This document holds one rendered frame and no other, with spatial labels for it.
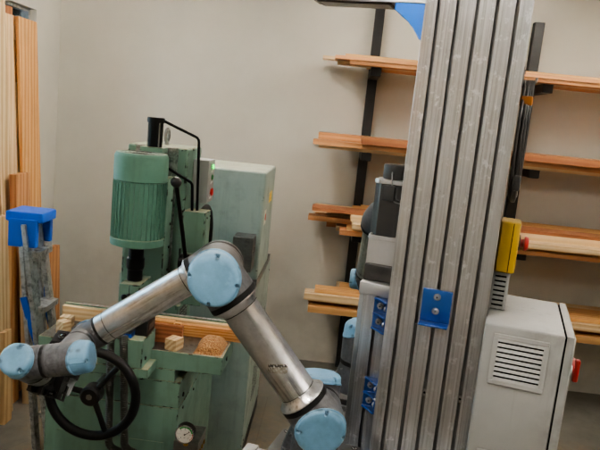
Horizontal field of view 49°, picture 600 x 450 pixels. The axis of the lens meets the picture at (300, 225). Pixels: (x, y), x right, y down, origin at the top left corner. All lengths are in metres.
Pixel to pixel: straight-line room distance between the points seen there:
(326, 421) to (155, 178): 1.02
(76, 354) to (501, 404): 1.01
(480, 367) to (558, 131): 3.08
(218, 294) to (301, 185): 3.04
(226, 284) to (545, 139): 3.43
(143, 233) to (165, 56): 2.51
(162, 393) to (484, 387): 1.03
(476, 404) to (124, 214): 1.21
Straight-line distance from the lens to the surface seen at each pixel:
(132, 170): 2.15
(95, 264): 4.80
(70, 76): 4.75
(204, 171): 2.45
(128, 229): 2.18
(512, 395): 1.72
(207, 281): 1.41
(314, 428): 1.52
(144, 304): 1.62
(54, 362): 1.58
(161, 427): 2.26
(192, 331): 2.28
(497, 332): 1.67
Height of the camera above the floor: 1.67
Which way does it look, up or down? 9 degrees down
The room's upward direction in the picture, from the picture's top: 6 degrees clockwise
